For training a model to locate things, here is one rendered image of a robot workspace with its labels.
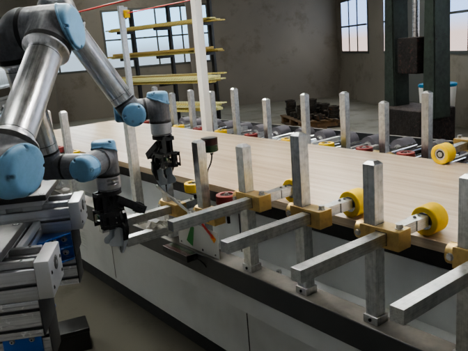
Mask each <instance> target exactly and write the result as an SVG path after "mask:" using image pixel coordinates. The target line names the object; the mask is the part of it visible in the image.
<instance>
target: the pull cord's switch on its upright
mask: <svg viewBox="0 0 468 351"><path fill-rule="evenodd" d="M117 10H118V21H119V27H120V37H121V43H122V49H123V60H124V66H125V77H126V83H127V86H128V88H129V89H130V90H131V92H132V93H133V95H134V87H133V81H132V70H131V64H130V53H129V47H128V40H127V29H126V23H125V20H126V19H127V18H129V17H130V14H129V13H128V12H129V11H130V10H128V9H127V7H124V6H117Z"/></svg>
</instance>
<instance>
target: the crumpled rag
mask: <svg viewBox="0 0 468 351"><path fill-rule="evenodd" d="M167 220H168V219H166V220H165V221H164V220H159V221H158V222H157V223H155V222H153V221H152V222H151V223H150V224H149V226H147V227H146V228H147V229H152V230H153V231H156V230H158V229H159V230H160V229H162V228H166V227H167V226H168V221H167Z"/></svg>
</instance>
